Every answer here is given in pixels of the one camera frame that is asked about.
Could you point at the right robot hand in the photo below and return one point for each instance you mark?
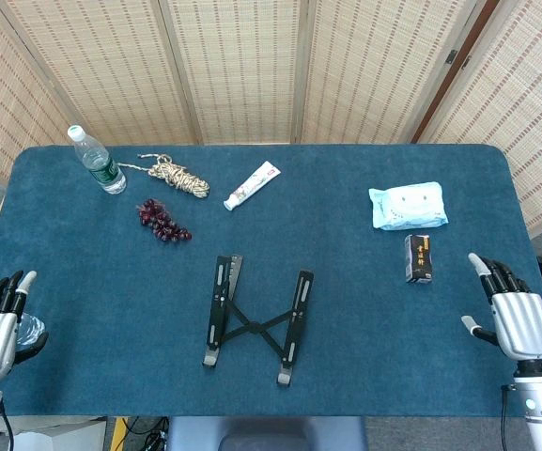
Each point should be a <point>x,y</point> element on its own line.
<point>524,324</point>

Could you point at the black folding laptop stand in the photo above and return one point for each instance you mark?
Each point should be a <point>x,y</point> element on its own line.
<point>216,305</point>

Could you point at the red label water bottle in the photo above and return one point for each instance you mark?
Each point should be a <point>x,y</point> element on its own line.
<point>31,329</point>

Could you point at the white box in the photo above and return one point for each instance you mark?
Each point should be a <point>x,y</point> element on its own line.
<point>64,437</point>

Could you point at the small black carton box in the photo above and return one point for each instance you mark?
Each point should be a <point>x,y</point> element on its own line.
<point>419,258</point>

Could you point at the light blue wet wipes pack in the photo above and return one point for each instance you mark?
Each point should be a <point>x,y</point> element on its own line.
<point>407,206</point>

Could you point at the blue table cloth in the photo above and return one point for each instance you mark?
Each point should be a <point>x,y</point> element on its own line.
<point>345,305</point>

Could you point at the green label water bottle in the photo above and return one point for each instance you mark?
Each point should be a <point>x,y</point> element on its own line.
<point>103,171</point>

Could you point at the dark red grape bunch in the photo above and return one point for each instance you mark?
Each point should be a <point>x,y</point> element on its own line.
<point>162,223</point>

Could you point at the black screen hinge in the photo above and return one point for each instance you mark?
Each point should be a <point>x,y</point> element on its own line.
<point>452,56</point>
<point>466,63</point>

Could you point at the blue chair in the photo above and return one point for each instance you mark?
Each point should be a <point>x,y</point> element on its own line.
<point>266,432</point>

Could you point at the white toothpaste tube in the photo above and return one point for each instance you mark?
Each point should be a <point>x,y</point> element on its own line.
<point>252,185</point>

